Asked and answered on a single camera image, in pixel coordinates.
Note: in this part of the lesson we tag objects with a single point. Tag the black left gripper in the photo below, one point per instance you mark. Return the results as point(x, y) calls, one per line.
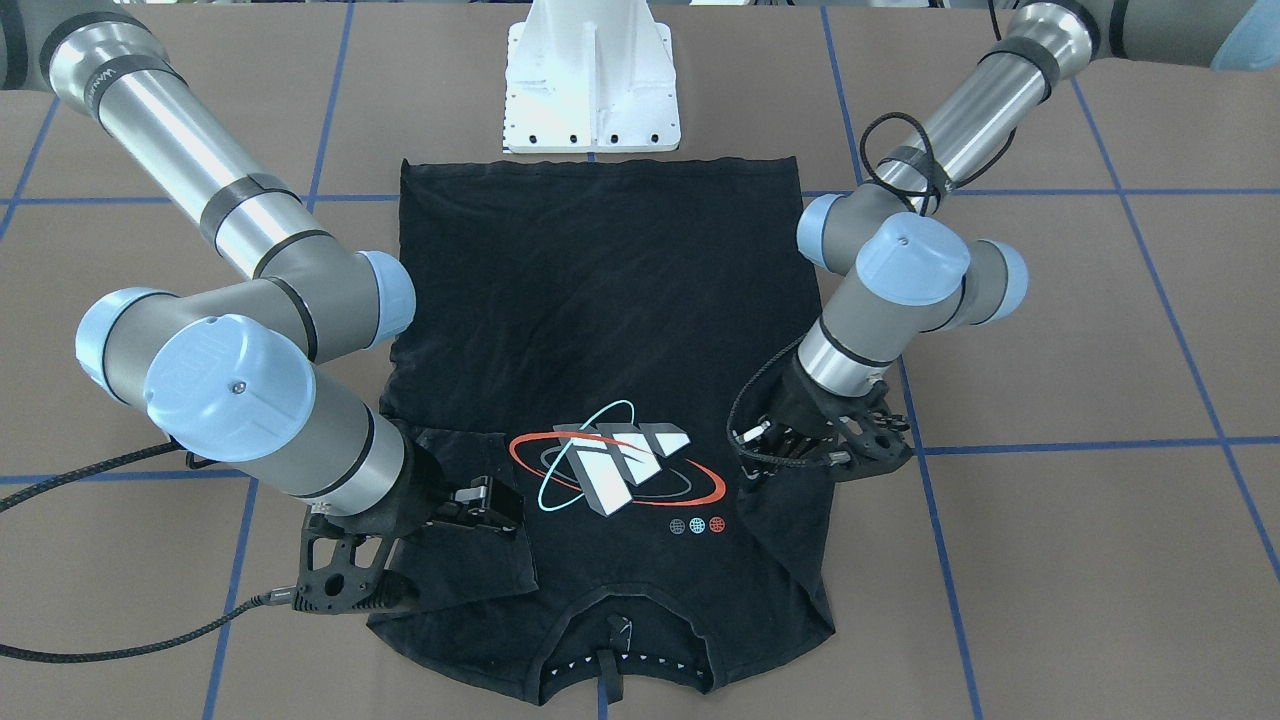
point(797, 405)

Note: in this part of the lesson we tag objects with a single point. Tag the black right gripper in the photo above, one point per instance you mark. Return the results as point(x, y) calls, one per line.
point(418, 487)

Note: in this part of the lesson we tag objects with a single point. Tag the black printed t-shirt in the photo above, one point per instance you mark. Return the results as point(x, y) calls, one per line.
point(584, 332)

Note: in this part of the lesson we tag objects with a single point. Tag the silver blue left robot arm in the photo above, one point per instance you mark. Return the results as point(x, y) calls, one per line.
point(1093, 209)

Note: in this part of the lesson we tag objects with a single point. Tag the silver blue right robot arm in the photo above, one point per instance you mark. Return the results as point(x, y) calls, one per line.
point(234, 375)

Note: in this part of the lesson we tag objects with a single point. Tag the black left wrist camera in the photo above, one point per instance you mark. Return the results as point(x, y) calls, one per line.
point(869, 439)

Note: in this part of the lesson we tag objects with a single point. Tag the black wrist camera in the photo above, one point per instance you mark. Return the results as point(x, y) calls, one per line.
point(869, 439)
point(348, 573)

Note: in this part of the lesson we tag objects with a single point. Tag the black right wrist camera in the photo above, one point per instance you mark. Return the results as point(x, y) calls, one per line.
point(348, 573)

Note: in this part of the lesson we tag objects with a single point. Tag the white central pedestal column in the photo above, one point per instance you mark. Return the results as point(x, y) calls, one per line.
point(590, 76)

